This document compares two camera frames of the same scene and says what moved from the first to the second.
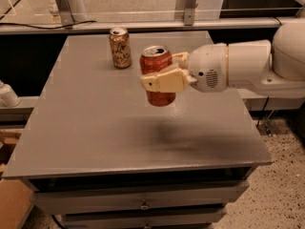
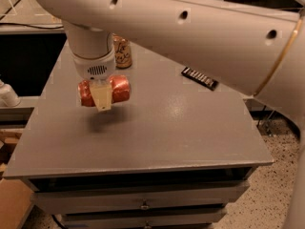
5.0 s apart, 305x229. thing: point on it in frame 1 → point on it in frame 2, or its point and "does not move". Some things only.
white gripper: (207, 67) → (94, 68)
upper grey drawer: (178, 198) does not move
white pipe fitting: (8, 96) does not move
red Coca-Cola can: (154, 59) → (120, 91)
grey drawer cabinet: (101, 156) does not move
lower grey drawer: (181, 218) does not move
